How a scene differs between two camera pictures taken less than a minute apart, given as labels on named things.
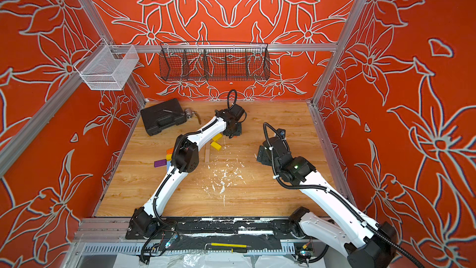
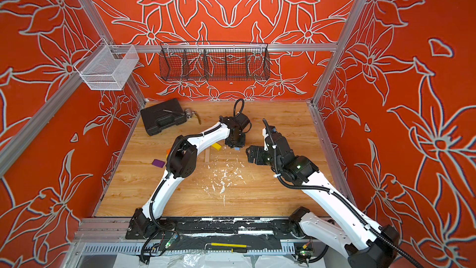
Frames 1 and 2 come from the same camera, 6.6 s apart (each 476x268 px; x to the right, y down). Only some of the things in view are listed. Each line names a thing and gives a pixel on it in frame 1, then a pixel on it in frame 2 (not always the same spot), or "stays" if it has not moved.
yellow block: [215, 145] stays
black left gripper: [237, 133] to [242, 144]
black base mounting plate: [243, 227] stays
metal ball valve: [189, 113] stays
